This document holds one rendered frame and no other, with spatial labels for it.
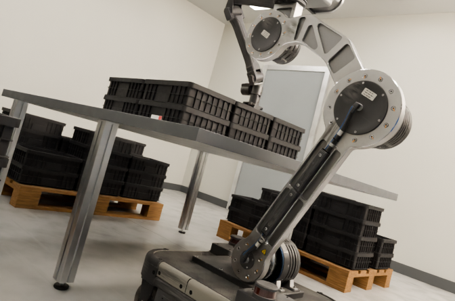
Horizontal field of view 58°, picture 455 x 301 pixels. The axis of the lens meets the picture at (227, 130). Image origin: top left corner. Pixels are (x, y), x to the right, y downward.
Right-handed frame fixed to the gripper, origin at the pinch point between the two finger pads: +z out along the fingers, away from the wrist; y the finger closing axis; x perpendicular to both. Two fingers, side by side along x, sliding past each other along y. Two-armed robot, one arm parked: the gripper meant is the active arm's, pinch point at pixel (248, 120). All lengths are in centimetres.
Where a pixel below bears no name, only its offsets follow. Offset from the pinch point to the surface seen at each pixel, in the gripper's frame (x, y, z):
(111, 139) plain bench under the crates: 7, 78, 32
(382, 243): 15, -154, 46
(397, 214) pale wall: -31, -276, 17
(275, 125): 7.9, -12.7, -1.8
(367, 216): 19, -115, 31
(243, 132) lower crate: 7.6, 9.1, 8.8
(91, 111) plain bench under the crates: 4, 88, 24
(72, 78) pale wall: -343, -31, -39
